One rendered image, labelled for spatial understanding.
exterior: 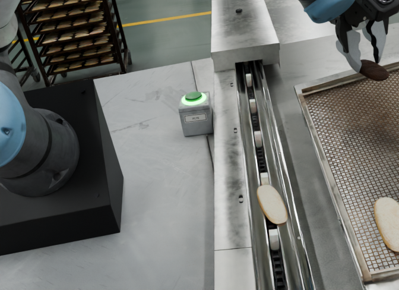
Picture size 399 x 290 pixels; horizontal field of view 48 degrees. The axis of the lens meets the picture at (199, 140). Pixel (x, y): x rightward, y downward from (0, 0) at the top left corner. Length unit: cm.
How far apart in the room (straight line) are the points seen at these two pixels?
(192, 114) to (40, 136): 41
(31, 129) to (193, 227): 31
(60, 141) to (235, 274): 34
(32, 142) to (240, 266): 34
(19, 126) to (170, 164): 40
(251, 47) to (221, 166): 45
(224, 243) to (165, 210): 18
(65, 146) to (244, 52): 60
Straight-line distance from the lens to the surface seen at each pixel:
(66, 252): 81
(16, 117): 61
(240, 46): 120
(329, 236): 74
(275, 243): 68
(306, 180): 85
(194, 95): 100
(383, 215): 65
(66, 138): 76
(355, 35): 86
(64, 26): 329
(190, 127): 100
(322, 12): 69
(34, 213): 81
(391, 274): 60
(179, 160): 94
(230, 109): 101
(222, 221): 71
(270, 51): 120
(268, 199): 75
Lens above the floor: 135
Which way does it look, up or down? 32 degrees down
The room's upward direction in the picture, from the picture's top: 11 degrees counter-clockwise
